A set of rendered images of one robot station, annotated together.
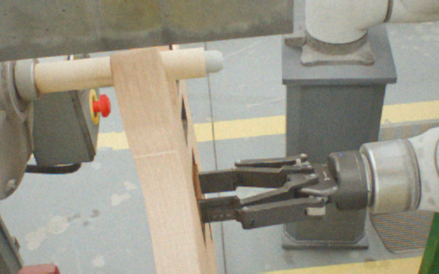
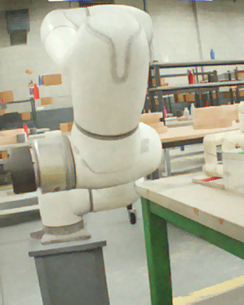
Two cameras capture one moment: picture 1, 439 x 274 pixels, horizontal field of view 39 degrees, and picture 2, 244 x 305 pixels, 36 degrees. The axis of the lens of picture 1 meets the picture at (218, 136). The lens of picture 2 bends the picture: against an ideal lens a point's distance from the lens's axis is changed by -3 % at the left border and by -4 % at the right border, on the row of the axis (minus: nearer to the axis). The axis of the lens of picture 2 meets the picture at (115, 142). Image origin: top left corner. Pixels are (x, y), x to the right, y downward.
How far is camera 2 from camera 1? 0.54 m
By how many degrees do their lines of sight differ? 42
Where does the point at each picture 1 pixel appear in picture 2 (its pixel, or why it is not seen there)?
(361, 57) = (80, 234)
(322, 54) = (54, 235)
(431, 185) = (78, 146)
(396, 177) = (52, 146)
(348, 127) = (84, 288)
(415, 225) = not seen: outside the picture
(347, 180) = (15, 153)
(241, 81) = not seen: outside the picture
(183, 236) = not seen: outside the picture
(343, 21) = (63, 207)
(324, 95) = (61, 263)
